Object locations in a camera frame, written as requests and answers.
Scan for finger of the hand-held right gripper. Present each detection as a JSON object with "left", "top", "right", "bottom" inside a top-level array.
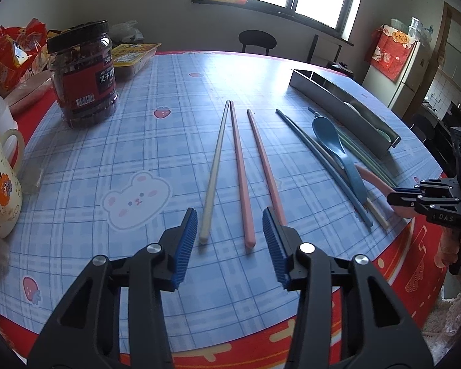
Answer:
[
  {"left": 386, "top": 193, "right": 461, "bottom": 216},
  {"left": 392, "top": 179, "right": 460, "bottom": 197}
]

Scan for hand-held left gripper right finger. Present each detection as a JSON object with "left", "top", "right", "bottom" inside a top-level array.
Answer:
[{"left": 262, "top": 206, "right": 435, "bottom": 369}]

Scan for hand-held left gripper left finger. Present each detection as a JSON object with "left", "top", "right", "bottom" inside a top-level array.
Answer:
[{"left": 27, "top": 208, "right": 198, "bottom": 369}]

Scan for beige chopstick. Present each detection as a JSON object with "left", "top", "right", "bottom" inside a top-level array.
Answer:
[
  {"left": 199, "top": 100, "right": 231, "bottom": 244},
  {"left": 363, "top": 196, "right": 390, "bottom": 231}
]

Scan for pink spoon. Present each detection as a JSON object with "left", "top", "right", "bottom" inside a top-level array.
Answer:
[{"left": 354, "top": 164, "right": 419, "bottom": 220}]

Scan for green chopstick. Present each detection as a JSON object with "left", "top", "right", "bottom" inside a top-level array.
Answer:
[
  {"left": 338, "top": 127, "right": 399, "bottom": 186},
  {"left": 335, "top": 129, "right": 396, "bottom": 188}
]

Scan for pink chopstick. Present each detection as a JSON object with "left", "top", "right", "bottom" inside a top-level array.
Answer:
[
  {"left": 246, "top": 109, "right": 289, "bottom": 228},
  {"left": 229, "top": 101, "right": 256, "bottom": 253}
]

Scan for blue spoon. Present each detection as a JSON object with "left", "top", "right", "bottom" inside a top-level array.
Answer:
[{"left": 312, "top": 116, "right": 368, "bottom": 205}]

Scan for long metal utensil tray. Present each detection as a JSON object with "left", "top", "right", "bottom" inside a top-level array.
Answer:
[{"left": 289, "top": 68, "right": 402, "bottom": 159}]

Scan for person's right hand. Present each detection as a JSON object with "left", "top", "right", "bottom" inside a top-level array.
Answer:
[{"left": 438, "top": 228, "right": 461, "bottom": 267}]

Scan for green spoon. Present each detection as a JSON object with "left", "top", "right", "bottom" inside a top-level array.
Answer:
[{"left": 344, "top": 101, "right": 393, "bottom": 144}]

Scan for white refrigerator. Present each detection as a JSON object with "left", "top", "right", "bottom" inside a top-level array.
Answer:
[{"left": 384, "top": 34, "right": 433, "bottom": 114}]

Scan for blue plaid tablecloth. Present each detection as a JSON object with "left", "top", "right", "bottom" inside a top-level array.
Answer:
[{"left": 0, "top": 50, "right": 452, "bottom": 369}]

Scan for red printed cloth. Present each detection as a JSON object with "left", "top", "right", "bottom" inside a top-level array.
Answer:
[{"left": 370, "top": 25, "right": 413, "bottom": 82}]

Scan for small black object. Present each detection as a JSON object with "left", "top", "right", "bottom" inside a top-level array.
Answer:
[{"left": 330, "top": 61, "right": 355, "bottom": 81}]

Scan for clear glass jug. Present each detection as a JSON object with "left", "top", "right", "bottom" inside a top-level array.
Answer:
[{"left": 407, "top": 17, "right": 424, "bottom": 40}]

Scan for black-lidded snack jar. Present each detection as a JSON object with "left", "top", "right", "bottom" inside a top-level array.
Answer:
[{"left": 46, "top": 20, "right": 118, "bottom": 129}]

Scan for yellow-rimmed printed mug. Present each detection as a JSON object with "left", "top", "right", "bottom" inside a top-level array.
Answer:
[{"left": 0, "top": 129, "right": 26, "bottom": 239}]

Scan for yellow snack tray package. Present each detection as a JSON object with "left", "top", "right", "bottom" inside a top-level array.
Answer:
[{"left": 111, "top": 42, "right": 163, "bottom": 77}]

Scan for round-backed black chair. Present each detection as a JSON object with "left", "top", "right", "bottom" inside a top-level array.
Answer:
[{"left": 238, "top": 30, "right": 277, "bottom": 56}]

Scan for dark window sill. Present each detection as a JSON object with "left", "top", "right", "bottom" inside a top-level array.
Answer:
[{"left": 192, "top": 0, "right": 354, "bottom": 45}]

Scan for white plastic bag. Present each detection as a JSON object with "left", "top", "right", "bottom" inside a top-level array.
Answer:
[{"left": 111, "top": 20, "right": 144, "bottom": 44}]

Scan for red snack bags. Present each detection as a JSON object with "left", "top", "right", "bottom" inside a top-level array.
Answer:
[{"left": 0, "top": 17, "right": 49, "bottom": 93}]

